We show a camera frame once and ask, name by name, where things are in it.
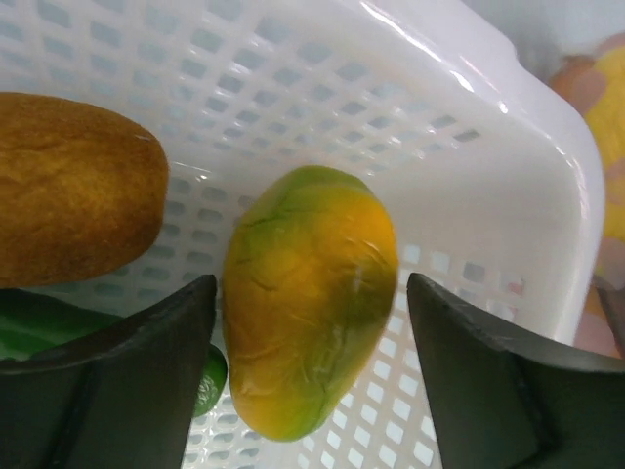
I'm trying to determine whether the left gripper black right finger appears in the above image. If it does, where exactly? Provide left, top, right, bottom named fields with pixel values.
left=407, top=273, right=624, bottom=468

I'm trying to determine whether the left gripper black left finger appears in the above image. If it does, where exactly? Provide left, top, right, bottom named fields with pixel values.
left=1, top=275, right=217, bottom=468

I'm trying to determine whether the dark green cucumber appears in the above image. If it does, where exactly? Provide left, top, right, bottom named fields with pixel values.
left=1, top=289, right=122, bottom=361

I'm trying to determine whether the yellow green mango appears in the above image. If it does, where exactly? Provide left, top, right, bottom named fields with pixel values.
left=222, top=165, right=398, bottom=443

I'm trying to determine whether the clear zip top bag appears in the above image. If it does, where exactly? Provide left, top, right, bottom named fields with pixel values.
left=546, top=28, right=625, bottom=358

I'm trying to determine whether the green chili pepper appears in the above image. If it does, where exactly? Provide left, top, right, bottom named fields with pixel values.
left=193, top=344, right=228, bottom=418

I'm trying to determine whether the white plastic basket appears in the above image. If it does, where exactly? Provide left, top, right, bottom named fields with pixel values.
left=1, top=1, right=604, bottom=468

